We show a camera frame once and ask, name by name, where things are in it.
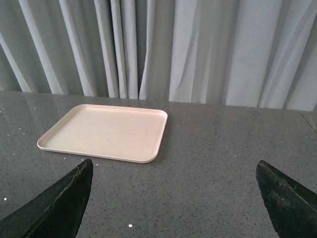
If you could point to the grey pleated curtain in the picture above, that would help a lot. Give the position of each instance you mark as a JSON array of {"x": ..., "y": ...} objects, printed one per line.
[{"x": 253, "y": 53}]

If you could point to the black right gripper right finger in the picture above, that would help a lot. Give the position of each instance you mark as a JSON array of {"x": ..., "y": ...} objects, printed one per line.
[{"x": 292, "y": 207}]

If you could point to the cream rectangular plastic tray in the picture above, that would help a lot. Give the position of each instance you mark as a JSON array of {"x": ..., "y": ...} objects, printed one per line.
[{"x": 111, "y": 132}]

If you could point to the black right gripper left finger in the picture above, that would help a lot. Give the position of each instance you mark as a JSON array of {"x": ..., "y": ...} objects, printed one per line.
[{"x": 57, "y": 212}]

